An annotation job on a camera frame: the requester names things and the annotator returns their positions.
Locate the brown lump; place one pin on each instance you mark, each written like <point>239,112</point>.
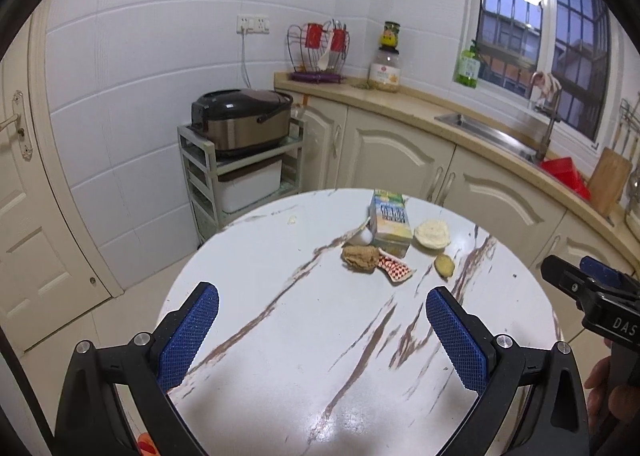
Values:
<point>359,258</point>

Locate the white storage box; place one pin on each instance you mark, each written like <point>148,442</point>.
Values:
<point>250,186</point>

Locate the white wall socket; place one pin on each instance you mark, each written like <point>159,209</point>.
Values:
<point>252,24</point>

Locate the round marble table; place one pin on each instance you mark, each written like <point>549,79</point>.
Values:
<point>300,336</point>

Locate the green yellow milk carton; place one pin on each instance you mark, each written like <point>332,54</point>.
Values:
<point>390,221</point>

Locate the small red object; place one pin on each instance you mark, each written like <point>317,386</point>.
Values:
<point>147,443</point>

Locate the large clear jar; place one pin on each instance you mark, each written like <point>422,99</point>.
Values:
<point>385,70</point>

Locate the wooden cutting board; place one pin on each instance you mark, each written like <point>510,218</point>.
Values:
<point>607,181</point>

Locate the green soap bottle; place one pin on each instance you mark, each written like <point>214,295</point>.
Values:
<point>468,65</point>

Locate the red checkered packet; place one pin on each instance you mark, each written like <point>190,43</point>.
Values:
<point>396,269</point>

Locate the pink rag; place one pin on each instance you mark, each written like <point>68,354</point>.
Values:
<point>550,85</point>

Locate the red cup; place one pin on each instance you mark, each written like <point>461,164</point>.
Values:
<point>338,40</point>
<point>314,35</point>

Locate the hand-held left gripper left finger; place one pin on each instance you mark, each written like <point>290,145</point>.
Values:
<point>192,331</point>

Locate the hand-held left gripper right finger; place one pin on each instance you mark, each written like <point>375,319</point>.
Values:
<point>457,341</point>

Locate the person's right hand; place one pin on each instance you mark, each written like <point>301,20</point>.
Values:
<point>597,383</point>

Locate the grey storage trolley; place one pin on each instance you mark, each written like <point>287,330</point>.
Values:
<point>197,176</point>

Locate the black steel rice cooker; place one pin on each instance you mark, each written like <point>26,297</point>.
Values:
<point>240,121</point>

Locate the small yellow label jar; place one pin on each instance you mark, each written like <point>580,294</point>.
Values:
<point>390,34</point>

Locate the steel sink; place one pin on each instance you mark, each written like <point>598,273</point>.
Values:
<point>490,135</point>

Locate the metal utensil rail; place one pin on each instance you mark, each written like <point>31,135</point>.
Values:
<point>629,107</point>

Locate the white eggshell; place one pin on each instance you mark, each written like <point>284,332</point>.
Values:
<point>362,237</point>

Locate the white rice spoon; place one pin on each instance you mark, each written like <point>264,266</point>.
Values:
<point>325,60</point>

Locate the red basin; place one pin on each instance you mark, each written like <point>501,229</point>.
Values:
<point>565,174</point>

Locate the barred window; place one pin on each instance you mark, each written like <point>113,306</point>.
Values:
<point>515,11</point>

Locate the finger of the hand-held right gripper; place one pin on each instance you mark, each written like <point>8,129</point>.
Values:
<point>562,276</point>
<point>605,272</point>

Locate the cream door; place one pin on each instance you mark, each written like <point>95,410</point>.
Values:
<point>45,236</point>

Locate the pale round bun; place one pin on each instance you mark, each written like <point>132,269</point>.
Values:
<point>432,234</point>

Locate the metal faucet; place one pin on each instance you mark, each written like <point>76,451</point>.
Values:
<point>547,134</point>

